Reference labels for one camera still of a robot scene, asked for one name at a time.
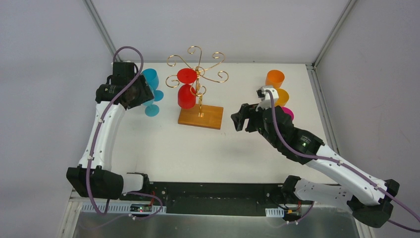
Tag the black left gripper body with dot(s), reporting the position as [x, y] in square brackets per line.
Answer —
[144, 90]

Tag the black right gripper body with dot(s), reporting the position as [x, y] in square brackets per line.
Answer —
[250, 118]

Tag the blue wine glass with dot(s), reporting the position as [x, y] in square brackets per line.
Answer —
[152, 79]

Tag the teal wine glass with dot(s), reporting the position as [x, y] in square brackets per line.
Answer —
[151, 109]

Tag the magenta wine glass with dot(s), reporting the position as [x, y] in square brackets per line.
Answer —
[289, 112]

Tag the yellow wine glass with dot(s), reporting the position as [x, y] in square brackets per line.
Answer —
[283, 97]

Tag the orange wine glass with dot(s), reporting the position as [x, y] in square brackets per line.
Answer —
[274, 78]

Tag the red wine glass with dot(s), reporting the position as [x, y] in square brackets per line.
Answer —
[186, 95]

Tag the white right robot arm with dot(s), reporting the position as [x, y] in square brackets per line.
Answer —
[365, 197]

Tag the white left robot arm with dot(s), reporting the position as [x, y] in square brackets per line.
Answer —
[124, 89]

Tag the wooden rack base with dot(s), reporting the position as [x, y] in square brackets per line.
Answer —
[206, 116]

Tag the right controller board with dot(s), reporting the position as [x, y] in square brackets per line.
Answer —
[291, 216]

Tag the controller board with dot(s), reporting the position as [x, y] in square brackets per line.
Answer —
[140, 208]
[291, 216]

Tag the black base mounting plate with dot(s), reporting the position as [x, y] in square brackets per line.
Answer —
[227, 199]

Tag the left controller board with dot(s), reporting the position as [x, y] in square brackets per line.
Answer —
[140, 208]

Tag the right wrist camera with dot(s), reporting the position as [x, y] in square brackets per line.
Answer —
[268, 96]

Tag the gold wire rack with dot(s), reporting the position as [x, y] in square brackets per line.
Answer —
[172, 81]

